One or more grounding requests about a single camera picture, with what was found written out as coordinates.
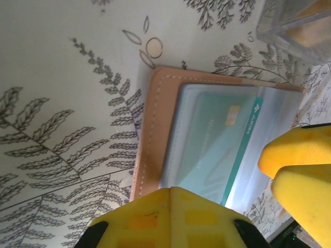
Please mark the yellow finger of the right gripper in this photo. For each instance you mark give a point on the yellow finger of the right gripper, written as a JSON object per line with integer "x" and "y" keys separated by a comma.
{"x": 297, "y": 147}
{"x": 310, "y": 201}

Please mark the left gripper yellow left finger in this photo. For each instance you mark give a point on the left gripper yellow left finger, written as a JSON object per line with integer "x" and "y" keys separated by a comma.
{"x": 139, "y": 222}

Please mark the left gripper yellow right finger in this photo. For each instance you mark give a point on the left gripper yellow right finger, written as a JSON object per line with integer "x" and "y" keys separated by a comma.
{"x": 207, "y": 224}

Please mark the teal credit card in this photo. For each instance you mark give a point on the teal credit card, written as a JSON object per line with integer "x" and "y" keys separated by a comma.
{"x": 219, "y": 144}

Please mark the brown leather card holder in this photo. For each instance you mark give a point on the brown leather card holder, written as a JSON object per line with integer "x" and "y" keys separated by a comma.
{"x": 155, "y": 129}

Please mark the clear acrylic box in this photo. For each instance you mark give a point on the clear acrylic box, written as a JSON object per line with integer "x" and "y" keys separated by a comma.
{"x": 279, "y": 33}

